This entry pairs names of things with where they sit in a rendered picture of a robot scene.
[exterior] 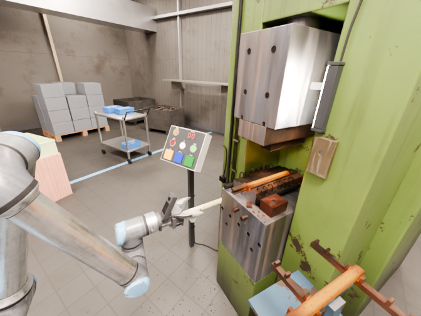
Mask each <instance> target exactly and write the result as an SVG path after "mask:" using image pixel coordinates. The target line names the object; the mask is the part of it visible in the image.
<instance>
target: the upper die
mask: <svg viewBox="0 0 421 316"><path fill-rule="evenodd" d="M312 127H313V123H312V124H306V125H299V126H294V127H288V128H283V129H276V130H274V129H270V128H268V127H265V125H263V126H262V125H259V124H255V123H252V122H249V121H247V120H243V118H240V119H239V130H238V135H239V136H241V137H244V138H246V139H248V140H251V141H253V142H255V143H257V144H259V145H262V146H266V145H271V144H277V143H280V142H285V141H289V140H294V139H299V138H302V137H307V136H311V135H314V134H315V131H312V130H311V128H312Z"/></svg>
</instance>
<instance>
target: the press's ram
mask: <svg viewBox="0 0 421 316"><path fill-rule="evenodd" d="M340 36H341V34H338V33H333V32H330V31H325V30H322V29H316V28H311V27H308V26H303V25H300V24H294V23H291V24H285V25H282V26H277V27H273V28H267V29H261V30H257V31H251V32H248V33H243V34H241V39H240V47H239V63H238V71H237V86H236V101H235V109H234V116H235V117H237V118H240V119H243V120H247V121H249V122H252V123H255V124H259V125H262V126H263V125H265V127H268V128H270V129H274V130H276V129H283V128H288V127H294V126H299V125H306V124H312V123H313V122H314V118H315V115H316V110H317V107H318V102H319V99H320V95H321V90H322V87H323V83H324V80H325V75H326V71H327V67H328V66H329V65H327V64H328V62H329V61H334V59H335V55H336V51H337V47H338V43H339V40H340Z"/></svg>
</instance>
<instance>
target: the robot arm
mask: <svg viewBox="0 0 421 316"><path fill-rule="evenodd" d="M40 155H41V148H40V146H39V144H38V143H37V141H35V140H34V139H33V138H32V137H30V136H28V135H26V134H24V133H21V132H14V131H7V132H1V133H0V316H27V314H28V310H29V307H30V305H31V302H32V299H33V296H34V294H35V291H36V284H37V281H36V278H35V276H34V275H33V274H31V273H29V272H28V271H27V267H28V250H29V233H31V234H33V235H35V236H36V237H38V238H40V239H41V240H43V241H45V242H47V243H48V244H50V245H52V246H54V247H55V248H57V249H59V250H61V251H62V252H64V253H66V254H67V255H69V256H71V257H73V258H74V259H76V260H78V261H80V262H82V263H83V264H85V265H86V266H89V267H90V268H92V269H94V270H95V271H97V272H98V273H101V274H102V275H104V276H106V277H107V278H109V279H111V280H113V281H114V282H116V284H118V285H120V286H121V287H123V288H124V294H125V296H126V297H127V298H136V297H139V296H141V295H143V294H144V293H145V292H146V291H147V290H148V289H149V287H150V277H149V274H148V268H147V260H146V256H145V250H144V245H143V237H145V236H148V235H150V234H152V233H156V232H158V231H159V232H160V231H162V228H164V227H167V226H169V227H170V228H173V229H175V228H178V227H181V226H183V225H184V219H189V220H190V222H191V223H194V222H195V220H196V217H197V216H199V215H201V214H203V213H204V212H202V211H200V210H198V211H189V210H186V211H185V212H183V209H184V207H185V203H186V201H188V200H189V199H190V198H191V197H185V198H182V199H179V200H177V196H176V195H175V194H174V193H173V192H170V193H169V195H168V197H167V200H166V202H165V204H164V206H163V208H162V211H161V213H160V214H161V215H159V213H158V212H157V213H154V212H153V211H152V212H150V213H146V214H143V215H141V216H137V217H135V218H132V219H128V220H125V221H122V222H120V223H117V224H116V225H115V237H116V241H117V246H121V249H122V250H120V249H118V248H117V247H116V246H115V245H113V244H111V243H110V242H109V241H107V240H106V239H105V238H104V237H102V236H100V235H99V234H98V233H97V232H95V231H93V230H92V229H91V228H90V227H88V226H87V225H86V224H84V223H83V222H81V221H80V220H79V219H77V218H76V217H74V216H73V215H72V214H70V213H69V212H68V211H66V210H65V209H63V208H62V207H61V206H59V205H58V204H56V203H55V202H54V201H52V200H51V199H50V198H49V197H47V196H45V195H44V194H43V193H42V192H40V191H39V182H38V181H37V180H36V179H35V172H36V161H37V160H38V159H39V158H40Z"/></svg>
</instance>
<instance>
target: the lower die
mask: <svg viewBox="0 0 421 316"><path fill-rule="evenodd" d="M288 170H292V171H294V172H292V173H290V174H286V175H284V176H281V177H278V178H275V179H272V180H270V181H267V182H264V183H261V184H258V185H255V186H253V187H250V188H249V191H244V192H242V194H241V192H240V194H241V195H242V196H244V197H245V198H246V199H247V200H248V201H250V202H252V203H253V205H257V204H258V203H257V202H256V198H259V197H260V194H261V191H260V189H258V190H256V189H257V188H258V187H259V188H261V190H262V196H264V195H266V188H265V187H264V188H262V187H263V186H267V188H268V194H269V193H271V191H272V185H273V187H274V189H273V192H274V191H276V190H277V187H278V185H277V183H275V184H273V183H274V182H275V181H276V182H278V184H279V189H281V188H282V186H283V182H282V181H280V182H279V180H283V179H284V178H288V177H289V176H292V177H293V178H294V182H293V184H294V183H300V182H302V181H303V175H301V174H298V172H297V171H295V170H293V169H288V168H286V167H281V166H276V167H274V168H270V169H269V170H268V169H266V170H264V172H263V171H259V173H258V172H256V173H254V174H250V175H249V176H248V175H247V176H244V178H242V177H240V178H237V179H234V183H233V187H236V186H239V185H241V184H243V182H245V183H249V182H252V181H256V180H258V179H262V178H264V177H268V176H271V175H273V174H277V173H279V172H283V171H288ZM283 181H284V187H286V186H287V184H288V180H287V179H285V180H283ZM292 181H293V179H292V178H291V177H290V178H289V186H290V185H291V183H292ZM268 184H272V185H269V186H268Z"/></svg>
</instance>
